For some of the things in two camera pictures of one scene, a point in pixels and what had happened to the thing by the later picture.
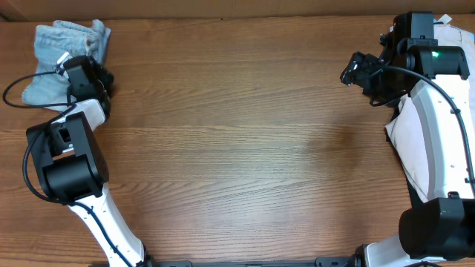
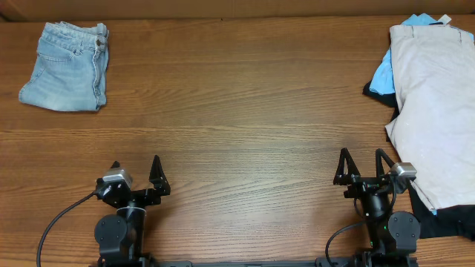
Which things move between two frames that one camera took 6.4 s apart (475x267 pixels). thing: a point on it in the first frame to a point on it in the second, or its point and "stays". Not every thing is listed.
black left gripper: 105,79 to 139,196
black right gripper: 356,70 to 367,188
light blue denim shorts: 48,88 stays
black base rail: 322,262 stays
